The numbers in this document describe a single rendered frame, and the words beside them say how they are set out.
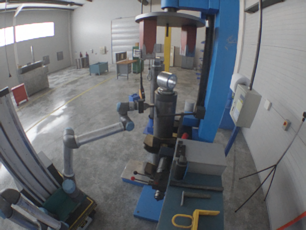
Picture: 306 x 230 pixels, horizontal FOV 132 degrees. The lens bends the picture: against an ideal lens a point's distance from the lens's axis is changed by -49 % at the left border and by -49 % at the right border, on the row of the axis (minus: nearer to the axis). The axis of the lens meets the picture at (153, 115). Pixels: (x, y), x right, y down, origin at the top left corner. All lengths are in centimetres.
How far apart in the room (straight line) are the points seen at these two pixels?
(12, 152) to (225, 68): 185
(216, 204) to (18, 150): 157
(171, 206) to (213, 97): 88
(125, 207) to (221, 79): 192
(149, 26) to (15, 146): 143
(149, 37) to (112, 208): 206
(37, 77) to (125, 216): 802
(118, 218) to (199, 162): 141
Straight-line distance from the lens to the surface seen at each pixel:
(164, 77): 114
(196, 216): 85
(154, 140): 137
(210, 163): 99
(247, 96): 145
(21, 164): 140
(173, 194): 94
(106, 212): 206
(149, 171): 168
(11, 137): 128
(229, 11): 115
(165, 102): 117
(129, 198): 209
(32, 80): 849
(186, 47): 120
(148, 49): 104
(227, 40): 110
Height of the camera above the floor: 190
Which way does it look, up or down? 30 degrees down
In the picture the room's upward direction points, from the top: 2 degrees clockwise
